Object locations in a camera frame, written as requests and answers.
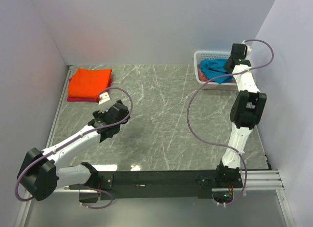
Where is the aluminium frame rail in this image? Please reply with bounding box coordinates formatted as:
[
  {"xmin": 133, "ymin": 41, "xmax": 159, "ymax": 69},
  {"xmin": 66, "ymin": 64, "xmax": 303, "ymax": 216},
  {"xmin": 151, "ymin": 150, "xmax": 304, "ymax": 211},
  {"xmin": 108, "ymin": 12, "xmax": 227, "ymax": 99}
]
[{"xmin": 245, "ymin": 170, "xmax": 284, "ymax": 190}]

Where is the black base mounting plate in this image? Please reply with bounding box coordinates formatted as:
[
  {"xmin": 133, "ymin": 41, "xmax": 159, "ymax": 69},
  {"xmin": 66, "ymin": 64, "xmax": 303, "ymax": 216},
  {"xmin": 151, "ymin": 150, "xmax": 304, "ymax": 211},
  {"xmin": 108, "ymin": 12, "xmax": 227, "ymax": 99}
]
[{"xmin": 69, "ymin": 166, "xmax": 244, "ymax": 199}]

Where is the white plastic basket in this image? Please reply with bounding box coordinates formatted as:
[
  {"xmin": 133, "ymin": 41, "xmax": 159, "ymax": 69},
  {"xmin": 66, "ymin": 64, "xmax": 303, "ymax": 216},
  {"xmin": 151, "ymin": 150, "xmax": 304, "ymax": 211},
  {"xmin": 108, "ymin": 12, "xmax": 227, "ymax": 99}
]
[{"xmin": 194, "ymin": 51, "xmax": 237, "ymax": 91}]

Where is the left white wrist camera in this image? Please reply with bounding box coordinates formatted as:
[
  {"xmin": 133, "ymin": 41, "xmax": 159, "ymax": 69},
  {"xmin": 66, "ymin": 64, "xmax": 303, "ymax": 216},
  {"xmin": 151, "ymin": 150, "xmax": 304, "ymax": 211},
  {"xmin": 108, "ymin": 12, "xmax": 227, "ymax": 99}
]
[{"xmin": 98, "ymin": 92, "xmax": 111, "ymax": 106}]

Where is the folded orange t shirt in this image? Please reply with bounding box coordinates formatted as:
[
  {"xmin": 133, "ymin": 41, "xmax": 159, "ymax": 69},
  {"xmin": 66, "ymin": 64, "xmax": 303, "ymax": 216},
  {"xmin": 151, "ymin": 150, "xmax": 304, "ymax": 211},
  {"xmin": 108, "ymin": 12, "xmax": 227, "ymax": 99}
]
[{"xmin": 67, "ymin": 68, "xmax": 112, "ymax": 101}]

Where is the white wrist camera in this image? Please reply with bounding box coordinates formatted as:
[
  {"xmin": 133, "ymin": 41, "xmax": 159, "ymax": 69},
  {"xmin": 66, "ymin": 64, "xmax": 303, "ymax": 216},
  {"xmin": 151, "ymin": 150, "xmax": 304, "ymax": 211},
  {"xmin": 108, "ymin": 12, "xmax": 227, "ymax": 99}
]
[
  {"xmin": 98, "ymin": 92, "xmax": 111, "ymax": 106},
  {"xmin": 242, "ymin": 40, "xmax": 252, "ymax": 56}
]

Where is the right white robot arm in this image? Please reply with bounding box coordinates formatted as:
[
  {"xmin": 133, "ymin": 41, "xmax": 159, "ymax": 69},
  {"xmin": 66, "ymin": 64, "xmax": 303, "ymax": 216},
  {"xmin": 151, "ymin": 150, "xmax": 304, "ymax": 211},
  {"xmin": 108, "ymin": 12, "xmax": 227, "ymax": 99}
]
[{"xmin": 215, "ymin": 43, "xmax": 267, "ymax": 187}]

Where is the pink t shirt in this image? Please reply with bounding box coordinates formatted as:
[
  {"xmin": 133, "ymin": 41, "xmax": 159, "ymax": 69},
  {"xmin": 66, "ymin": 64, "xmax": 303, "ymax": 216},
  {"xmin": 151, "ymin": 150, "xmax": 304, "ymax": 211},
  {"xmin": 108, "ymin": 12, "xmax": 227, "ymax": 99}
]
[{"xmin": 198, "ymin": 68, "xmax": 208, "ymax": 82}]

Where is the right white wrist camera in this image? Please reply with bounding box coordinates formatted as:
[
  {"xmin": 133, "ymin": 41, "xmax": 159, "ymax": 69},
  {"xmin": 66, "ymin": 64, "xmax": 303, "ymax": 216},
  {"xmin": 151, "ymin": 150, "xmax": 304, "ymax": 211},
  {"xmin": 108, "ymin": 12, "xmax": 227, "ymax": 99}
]
[{"xmin": 242, "ymin": 40, "xmax": 252, "ymax": 56}]

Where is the blue t shirt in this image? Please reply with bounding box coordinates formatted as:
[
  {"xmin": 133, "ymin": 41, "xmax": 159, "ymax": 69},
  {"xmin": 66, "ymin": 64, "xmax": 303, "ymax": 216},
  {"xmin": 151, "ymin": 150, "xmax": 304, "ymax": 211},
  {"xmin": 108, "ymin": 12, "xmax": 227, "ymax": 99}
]
[{"xmin": 198, "ymin": 58, "xmax": 228, "ymax": 79}]

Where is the folded magenta t shirt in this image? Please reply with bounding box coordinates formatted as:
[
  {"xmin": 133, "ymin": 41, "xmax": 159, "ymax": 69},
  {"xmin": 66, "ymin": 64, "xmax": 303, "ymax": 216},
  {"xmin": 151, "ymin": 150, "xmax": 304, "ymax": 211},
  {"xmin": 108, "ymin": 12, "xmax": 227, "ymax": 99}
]
[{"xmin": 67, "ymin": 77, "xmax": 112, "ymax": 102}]

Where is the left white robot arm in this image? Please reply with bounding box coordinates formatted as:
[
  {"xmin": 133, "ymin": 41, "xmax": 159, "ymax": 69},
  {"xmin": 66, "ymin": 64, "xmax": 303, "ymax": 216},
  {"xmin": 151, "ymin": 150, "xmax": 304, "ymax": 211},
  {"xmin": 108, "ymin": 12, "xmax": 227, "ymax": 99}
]
[{"xmin": 17, "ymin": 100, "xmax": 132, "ymax": 201}]

